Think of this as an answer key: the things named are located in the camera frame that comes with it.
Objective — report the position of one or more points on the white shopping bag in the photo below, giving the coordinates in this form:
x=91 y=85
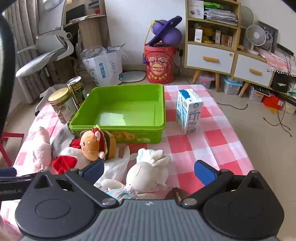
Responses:
x=104 y=67

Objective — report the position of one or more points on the pale pink plush toy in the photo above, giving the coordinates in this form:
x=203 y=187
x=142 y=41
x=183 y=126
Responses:
x=41 y=150

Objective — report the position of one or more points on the gold lid cookie jar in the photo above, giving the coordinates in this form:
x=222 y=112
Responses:
x=62 y=104

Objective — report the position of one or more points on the pink checkered tablecloth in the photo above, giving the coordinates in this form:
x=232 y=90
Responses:
x=219 y=143

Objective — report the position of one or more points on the blue white milk carton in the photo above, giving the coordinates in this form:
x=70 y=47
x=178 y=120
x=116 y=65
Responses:
x=188 y=111

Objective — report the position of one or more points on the blue lid storage box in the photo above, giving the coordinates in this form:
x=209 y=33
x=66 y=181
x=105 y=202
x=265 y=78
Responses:
x=232 y=84

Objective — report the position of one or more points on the white product box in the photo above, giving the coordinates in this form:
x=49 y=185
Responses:
x=195 y=9

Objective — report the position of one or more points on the wooden desk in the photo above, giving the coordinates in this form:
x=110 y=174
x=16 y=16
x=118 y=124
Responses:
x=90 y=32

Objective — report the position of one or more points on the red cardboard box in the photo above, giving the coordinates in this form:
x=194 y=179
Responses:
x=272 y=102

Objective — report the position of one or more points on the small white fan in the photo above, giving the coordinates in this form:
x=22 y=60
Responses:
x=255 y=36

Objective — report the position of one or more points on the burger plush toy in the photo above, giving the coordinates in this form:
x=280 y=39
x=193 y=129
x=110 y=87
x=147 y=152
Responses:
x=92 y=143

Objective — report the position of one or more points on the brown chocolate packet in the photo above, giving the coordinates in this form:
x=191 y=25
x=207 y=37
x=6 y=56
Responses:
x=177 y=193

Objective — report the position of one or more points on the black box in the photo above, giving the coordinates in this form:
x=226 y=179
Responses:
x=281 y=83

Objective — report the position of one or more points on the purple jump ball toy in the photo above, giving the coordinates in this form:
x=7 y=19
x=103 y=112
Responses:
x=171 y=34

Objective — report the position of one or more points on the tall wooden shelf cabinet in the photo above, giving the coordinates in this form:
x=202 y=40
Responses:
x=208 y=58

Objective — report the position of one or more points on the brown small boxes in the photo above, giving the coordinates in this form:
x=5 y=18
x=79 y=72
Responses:
x=223 y=38

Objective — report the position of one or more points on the white flat scale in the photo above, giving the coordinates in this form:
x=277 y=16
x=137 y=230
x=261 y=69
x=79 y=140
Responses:
x=134 y=76

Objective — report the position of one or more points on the small white box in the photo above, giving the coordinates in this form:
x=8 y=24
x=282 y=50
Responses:
x=198 y=35

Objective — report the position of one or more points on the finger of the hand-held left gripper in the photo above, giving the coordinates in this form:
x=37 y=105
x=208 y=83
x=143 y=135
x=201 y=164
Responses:
x=8 y=172

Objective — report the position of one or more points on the black yellow drink can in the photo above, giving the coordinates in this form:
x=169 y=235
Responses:
x=77 y=90

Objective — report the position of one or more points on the red printed bucket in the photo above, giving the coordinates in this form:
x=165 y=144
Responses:
x=159 y=67

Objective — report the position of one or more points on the white office chair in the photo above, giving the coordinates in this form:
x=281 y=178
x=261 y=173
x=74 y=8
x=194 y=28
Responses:
x=46 y=55

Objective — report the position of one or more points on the black power adapter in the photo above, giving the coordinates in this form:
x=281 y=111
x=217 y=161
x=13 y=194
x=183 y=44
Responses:
x=181 y=52

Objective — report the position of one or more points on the dark picture frame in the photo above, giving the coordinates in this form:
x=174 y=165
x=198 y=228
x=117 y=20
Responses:
x=270 y=34

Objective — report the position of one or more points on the clear storage box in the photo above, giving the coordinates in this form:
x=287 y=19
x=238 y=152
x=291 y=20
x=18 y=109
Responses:
x=255 y=95

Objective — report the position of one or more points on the pink lace cloth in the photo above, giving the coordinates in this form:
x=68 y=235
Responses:
x=279 y=62

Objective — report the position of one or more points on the white rabbit plush toy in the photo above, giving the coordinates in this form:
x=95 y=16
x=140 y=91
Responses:
x=141 y=173

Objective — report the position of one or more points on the yellow toy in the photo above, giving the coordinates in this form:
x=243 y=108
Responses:
x=207 y=34

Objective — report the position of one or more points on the black power strip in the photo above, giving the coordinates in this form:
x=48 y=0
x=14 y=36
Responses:
x=285 y=49

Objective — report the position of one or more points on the stack of papers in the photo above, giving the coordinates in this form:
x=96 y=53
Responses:
x=222 y=16

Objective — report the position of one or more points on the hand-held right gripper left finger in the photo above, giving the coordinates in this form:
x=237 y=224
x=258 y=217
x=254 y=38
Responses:
x=93 y=170

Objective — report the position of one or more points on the green plastic box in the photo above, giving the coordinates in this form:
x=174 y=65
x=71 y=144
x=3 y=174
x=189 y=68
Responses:
x=129 y=99

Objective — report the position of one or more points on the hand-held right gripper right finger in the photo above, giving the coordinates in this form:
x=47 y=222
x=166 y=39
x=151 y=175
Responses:
x=203 y=172

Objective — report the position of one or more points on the grey fluffy cloth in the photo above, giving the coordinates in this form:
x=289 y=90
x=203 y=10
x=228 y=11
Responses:
x=60 y=136

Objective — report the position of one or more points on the red metal frame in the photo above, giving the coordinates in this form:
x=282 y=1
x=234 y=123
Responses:
x=9 y=136

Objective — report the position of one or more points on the low wooden drawer cabinet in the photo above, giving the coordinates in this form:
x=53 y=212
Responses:
x=252 y=69

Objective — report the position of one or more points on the white cloth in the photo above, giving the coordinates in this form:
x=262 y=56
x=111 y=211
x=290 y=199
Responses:
x=113 y=164

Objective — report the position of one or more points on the orange-faced plush doll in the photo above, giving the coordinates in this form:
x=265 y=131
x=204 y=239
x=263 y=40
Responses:
x=66 y=163

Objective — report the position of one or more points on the black curved bar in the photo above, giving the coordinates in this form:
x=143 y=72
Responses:
x=8 y=58

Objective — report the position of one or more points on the beige curtain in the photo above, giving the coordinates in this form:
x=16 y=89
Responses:
x=20 y=34

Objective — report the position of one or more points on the pink lid storage box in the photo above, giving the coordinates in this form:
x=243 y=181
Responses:
x=205 y=81

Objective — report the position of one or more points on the green packet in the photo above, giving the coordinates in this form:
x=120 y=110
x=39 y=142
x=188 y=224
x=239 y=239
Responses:
x=212 y=5

